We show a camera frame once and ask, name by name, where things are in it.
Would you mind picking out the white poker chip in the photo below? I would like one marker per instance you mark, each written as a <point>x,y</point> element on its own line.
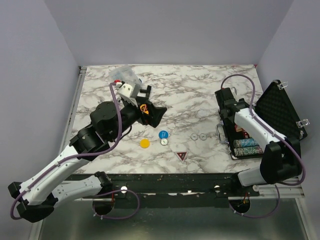
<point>164,142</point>
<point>202,136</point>
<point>194,137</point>

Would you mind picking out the black T-shaped pipe fitting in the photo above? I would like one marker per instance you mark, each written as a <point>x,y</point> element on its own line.
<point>146,91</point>

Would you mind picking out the red triangle card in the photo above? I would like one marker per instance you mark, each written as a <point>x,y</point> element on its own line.
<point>181,155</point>

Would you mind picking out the blue small blind button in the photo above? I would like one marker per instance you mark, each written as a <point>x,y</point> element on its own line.
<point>163,134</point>

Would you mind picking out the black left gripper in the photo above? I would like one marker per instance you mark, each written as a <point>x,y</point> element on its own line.
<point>154,113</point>

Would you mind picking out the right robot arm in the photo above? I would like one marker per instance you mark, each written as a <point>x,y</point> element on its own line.
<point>280,154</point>

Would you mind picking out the black mounting rail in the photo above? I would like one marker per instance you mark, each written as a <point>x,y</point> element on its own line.
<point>182,190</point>

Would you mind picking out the chrome case handle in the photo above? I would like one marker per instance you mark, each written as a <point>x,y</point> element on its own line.
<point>220,133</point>

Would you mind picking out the black poker case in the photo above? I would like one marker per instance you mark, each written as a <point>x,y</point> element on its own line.
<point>276,110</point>

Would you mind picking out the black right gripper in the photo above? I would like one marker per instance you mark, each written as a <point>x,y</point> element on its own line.
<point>227,122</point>

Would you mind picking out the grey poker chip row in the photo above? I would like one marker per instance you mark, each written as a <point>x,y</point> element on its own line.
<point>247,151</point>

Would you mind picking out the clear screw organizer box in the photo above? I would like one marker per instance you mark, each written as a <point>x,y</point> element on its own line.
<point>124,73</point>

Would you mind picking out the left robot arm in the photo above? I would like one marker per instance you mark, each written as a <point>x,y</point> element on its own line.
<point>36,198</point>

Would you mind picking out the green poker chip row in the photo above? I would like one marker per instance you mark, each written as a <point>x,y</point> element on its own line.
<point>245,143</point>

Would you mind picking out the clear dealer button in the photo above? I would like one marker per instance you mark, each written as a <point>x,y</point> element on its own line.
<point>202,113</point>

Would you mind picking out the yellow round button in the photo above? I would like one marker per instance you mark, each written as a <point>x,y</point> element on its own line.
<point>144,143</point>

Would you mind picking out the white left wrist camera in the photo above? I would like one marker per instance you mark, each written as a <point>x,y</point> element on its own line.
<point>128,91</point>

